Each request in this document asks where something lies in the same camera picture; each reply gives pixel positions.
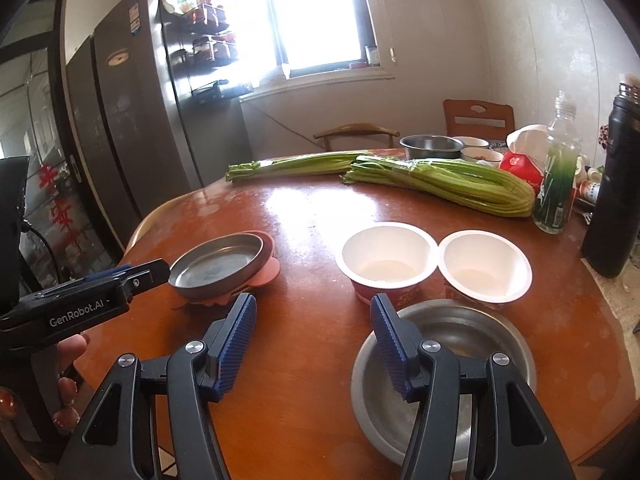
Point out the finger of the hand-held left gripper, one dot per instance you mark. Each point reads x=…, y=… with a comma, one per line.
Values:
x=100, y=275
x=145, y=274

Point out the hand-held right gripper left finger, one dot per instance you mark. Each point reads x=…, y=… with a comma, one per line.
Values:
x=235, y=345

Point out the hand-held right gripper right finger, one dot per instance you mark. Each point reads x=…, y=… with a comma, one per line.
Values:
x=392, y=350

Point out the round steel plate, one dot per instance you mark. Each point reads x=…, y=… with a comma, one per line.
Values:
x=215, y=262

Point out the large steel bowl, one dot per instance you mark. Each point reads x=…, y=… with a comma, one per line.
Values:
x=465, y=330

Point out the pink fish-shaped plate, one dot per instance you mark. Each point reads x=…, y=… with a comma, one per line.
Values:
x=267, y=265

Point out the white paper bowl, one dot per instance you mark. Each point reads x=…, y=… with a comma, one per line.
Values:
x=485, y=260
x=385, y=255

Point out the person's left hand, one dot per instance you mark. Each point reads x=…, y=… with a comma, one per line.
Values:
x=74, y=347

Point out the dark brown refrigerator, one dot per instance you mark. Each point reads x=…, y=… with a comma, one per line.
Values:
x=140, y=135

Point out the glass door with red decals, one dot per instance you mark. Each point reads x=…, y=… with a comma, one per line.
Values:
x=50, y=135

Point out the thick celery bundle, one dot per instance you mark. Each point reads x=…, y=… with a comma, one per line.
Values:
x=450, y=180

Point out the thin celery bundle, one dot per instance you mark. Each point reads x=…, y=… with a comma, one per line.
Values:
x=300, y=164

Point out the small black hanging rack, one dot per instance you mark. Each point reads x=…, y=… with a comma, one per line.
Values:
x=210, y=87

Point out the small steel bowl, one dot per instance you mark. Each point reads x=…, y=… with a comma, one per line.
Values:
x=430, y=146

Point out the white enamel bowl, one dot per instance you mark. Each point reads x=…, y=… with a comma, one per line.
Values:
x=472, y=142
x=482, y=156

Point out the red and white tissue pack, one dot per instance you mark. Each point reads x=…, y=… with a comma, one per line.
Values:
x=520, y=167

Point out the curved-back wooden chair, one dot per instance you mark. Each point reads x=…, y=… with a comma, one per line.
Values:
x=357, y=130

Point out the clear plastic bottle green liquid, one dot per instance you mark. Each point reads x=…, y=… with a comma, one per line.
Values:
x=555, y=185

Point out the orange wooden chair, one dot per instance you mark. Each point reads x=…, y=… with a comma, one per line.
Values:
x=452, y=120

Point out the black thermos flask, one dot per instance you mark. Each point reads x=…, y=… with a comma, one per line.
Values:
x=615, y=200

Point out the window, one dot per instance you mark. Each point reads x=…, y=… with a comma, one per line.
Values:
x=320, y=15

